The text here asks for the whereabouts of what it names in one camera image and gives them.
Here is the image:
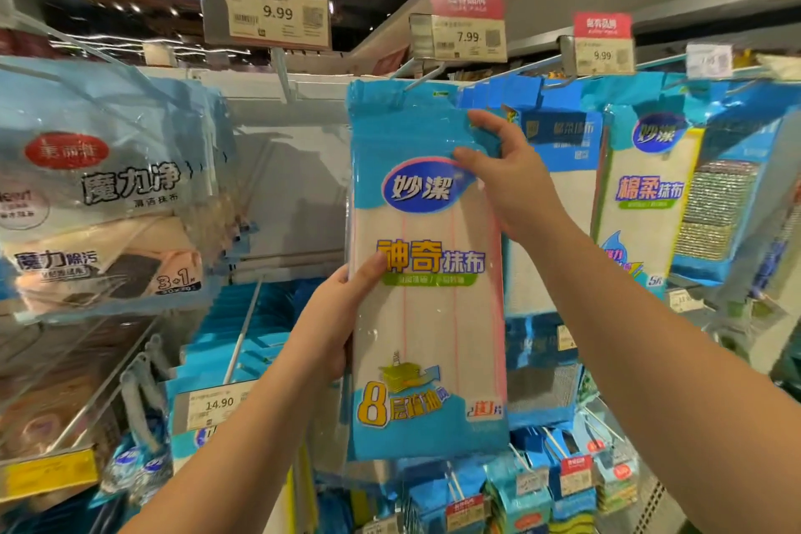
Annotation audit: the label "person's left hand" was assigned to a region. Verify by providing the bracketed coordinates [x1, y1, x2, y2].
[290, 252, 390, 386]

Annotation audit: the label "person's right hand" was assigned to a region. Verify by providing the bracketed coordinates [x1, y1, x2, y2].
[451, 108, 567, 249]

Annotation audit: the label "blue-label white cloth packet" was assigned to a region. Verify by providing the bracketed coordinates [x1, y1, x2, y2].
[501, 77, 610, 317]

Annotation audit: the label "cotton-soft cloth packet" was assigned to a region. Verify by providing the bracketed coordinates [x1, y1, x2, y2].
[594, 74, 710, 299]

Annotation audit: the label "hung scouring pad packet bunch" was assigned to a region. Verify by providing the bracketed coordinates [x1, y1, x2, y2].
[669, 83, 798, 292]

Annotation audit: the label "blue steel-cloth packets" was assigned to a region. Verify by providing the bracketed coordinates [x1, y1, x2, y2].
[506, 315, 585, 431]

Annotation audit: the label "person's right forearm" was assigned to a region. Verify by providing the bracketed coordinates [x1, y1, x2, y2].
[526, 217, 801, 534]

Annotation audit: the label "metal peg hook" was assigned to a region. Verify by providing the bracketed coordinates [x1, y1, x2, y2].
[225, 283, 265, 386]
[269, 45, 297, 104]

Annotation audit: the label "red white price tag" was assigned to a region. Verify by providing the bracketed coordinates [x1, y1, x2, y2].
[559, 12, 637, 79]
[411, 0, 510, 64]
[223, 0, 335, 52]

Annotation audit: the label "hanging grey packets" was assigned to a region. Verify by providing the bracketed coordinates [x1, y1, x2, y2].
[0, 58, 248, 319]

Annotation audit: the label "striped sponge packets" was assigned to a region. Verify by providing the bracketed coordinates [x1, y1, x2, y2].
[406, 408, 642, 534]

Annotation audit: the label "hanging brownish packets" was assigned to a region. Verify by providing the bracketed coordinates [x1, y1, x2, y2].
[0, 327, 142, 456]

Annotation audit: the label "clear grey price tag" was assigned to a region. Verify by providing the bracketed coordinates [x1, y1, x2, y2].
[757, 52, 801, 82]

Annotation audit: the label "bright yellow price tag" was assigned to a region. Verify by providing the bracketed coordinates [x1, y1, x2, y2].
[0, 450, 100, 505]

